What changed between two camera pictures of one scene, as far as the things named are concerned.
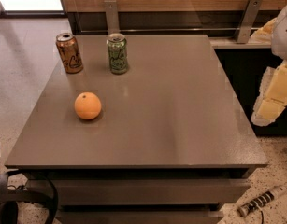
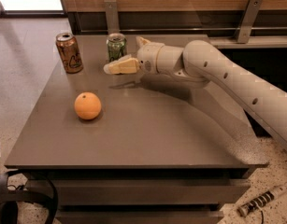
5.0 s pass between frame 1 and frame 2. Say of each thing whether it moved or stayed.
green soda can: stayed
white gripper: moved
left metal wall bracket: stayed
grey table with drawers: stayed
